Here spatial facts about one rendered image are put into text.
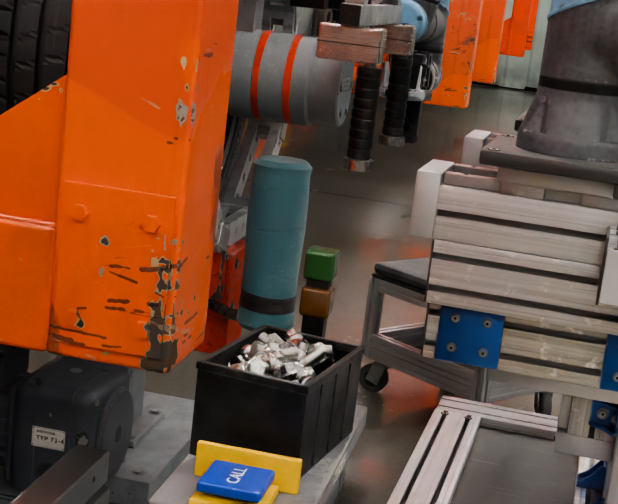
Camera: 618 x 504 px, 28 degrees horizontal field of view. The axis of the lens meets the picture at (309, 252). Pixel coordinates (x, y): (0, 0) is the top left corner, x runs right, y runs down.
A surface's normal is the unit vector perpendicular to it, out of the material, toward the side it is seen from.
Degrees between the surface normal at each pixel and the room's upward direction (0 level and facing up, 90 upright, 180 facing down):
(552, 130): 73
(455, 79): 90
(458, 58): 90
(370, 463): 0
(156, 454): 0
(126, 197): 90
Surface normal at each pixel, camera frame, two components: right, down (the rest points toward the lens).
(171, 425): 0.11, -0.97
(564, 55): -0.65, 0.09
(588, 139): 0.04, -0.09
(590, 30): -0.47, 0.09
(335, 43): -0.21, 0.18
